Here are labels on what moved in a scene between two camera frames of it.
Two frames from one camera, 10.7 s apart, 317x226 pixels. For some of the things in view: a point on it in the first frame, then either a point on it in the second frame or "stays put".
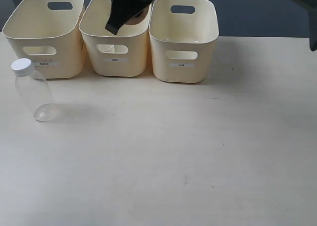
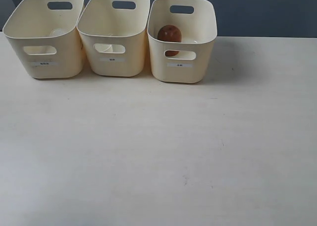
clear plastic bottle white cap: x=33 y=88 to x=58 y=31
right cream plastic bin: x=184 y=32 stays put
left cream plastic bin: x=49 y=29 stays put
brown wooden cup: x=138 y=18 to x=171 y=33
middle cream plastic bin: x=124 y=54 stays put
